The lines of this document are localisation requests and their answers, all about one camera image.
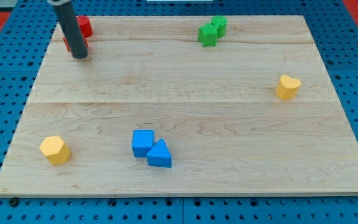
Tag wooden board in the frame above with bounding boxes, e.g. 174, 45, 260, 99
0, 16, 358, 198

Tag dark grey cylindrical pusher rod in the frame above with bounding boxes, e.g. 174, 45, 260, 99
48, 0, 88, 59

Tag green star block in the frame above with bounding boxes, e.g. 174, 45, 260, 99
198, 23, 218, 47

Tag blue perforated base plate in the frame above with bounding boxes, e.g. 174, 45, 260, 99
0, 0, 358, 223

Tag yellow heart block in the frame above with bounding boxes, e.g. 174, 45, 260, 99
275, 75, 301, 100

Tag red block behind rod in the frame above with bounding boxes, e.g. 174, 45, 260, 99
63, 36, 89, 52

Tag blue cube block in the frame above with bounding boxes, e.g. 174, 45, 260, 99
132, 129, 154, 157

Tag red cylinder block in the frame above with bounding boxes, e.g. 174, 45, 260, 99
76, 15, 93, 37

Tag blue triangle block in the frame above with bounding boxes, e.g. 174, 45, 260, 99
147, 139, 172, 168

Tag yellow hexagon block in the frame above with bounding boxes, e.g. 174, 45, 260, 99
40, 136, 71, 166

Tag green cylinder block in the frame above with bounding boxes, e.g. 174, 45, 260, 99
211, 16, 227, 38

